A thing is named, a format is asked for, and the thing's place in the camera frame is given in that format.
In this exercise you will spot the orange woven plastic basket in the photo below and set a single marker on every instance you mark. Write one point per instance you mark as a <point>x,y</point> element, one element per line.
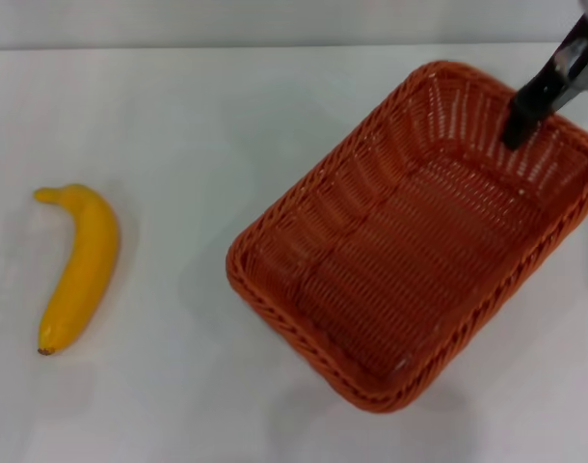
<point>395,270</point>

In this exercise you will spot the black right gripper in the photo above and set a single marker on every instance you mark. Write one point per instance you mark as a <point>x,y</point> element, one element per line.
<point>580,46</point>

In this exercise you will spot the yellow banana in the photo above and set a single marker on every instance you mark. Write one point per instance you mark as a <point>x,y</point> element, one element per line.
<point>82,251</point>

